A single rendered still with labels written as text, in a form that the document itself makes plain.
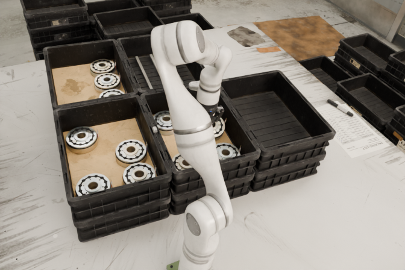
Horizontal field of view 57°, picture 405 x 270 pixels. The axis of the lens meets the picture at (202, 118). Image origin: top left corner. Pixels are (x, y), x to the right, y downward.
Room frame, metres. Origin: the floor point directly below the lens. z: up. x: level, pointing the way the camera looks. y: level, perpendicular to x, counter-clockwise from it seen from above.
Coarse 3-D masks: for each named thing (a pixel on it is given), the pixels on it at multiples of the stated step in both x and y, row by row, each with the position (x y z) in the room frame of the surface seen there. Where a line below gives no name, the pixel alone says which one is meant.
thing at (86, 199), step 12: (132, 96) 1.02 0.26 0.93; (60, 108) 0.91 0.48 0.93; (72, 108) 0.92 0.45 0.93; (144, 108) 0.96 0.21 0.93; (60, 132) 0.81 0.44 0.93; (60, 144) 0.75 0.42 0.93; (156, 144) 0.80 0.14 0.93; (60, 156) 0.71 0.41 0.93; (168, 168) 0.71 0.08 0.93; (144, 180) 0.65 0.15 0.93; (156, 180) 0.66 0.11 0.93; (168, 180) 0.68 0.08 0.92; (96, 192) 0.60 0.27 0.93; (108, 192) 0.60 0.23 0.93; (120, 192) 0.61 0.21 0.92; (72, 204) 0.56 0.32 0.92
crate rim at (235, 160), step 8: (144, 96) 1.03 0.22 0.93; (224, 96) 1.08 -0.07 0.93; (144, 104) 0.98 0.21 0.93; (232, 112) 1.00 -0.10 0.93; (152, 120) 0.91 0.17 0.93; (160, 136) 0.84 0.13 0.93; (248, 136) 0.90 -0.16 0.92; (160, 144) 0.80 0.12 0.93; (256, 144) 0.85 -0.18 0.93; (168, 152) 0.77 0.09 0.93; (256, 152) 0.81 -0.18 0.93; (168, 160) 0.74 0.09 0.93; (224, 160) 0.76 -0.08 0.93; (232, 160) 0.77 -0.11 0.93; (240, 160) 0.78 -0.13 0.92; (248, 160) 0.79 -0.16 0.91; (192, 168) 0.72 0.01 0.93; (176, 176) 0.69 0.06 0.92; (184, 176) 0.70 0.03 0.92
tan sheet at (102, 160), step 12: (132, 120) 1.00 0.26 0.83; (96, 132) 0.92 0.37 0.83; (108, 132) 0.93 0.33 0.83; (120, 132) 0.93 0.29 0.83; (132, 132) 0.94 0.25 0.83; (108, 144) 0.87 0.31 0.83; (144, 144) 0.89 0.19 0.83; (72, 156) 0.80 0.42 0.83; (84, 156) 0.80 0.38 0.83; (96, 156) 0.81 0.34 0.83; (108, 156) 0.81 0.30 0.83; (72, 168) 0.75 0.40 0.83; (84, 168) 0.75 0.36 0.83; (96, 168) 0.76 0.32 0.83; (108, 168) 0.76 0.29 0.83; (120, 168) 0.77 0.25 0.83; (72, 180) 0.70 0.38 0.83; (120, 180) 0.72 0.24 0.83
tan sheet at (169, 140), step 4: (224, 132) 0.99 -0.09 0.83; (164, 136) 0.94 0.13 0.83; (168, 136) 0.94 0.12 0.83; (172, 136) 0.94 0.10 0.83; (224, 136) 0.97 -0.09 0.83; (164, 140) 0.92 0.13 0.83; (168, 140) 0.92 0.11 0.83; (172, 140) 0.92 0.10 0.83; (216, 140) 0.95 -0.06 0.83; (220, 140) 0.95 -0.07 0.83; (224, 140) 0.95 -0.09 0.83; (228, 140) 0.95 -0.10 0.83; (168, 144) 0.90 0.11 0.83; (172, 144) 0.90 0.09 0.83; (232, 144) 0.94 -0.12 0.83; (168, 148) 0.88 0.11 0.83; (172, 148) 0.88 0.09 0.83; (176, 148) 0.88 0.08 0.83; (172, 152) 0.86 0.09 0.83; (176, 152) 0.86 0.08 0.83; (172, 156) 0.85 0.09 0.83
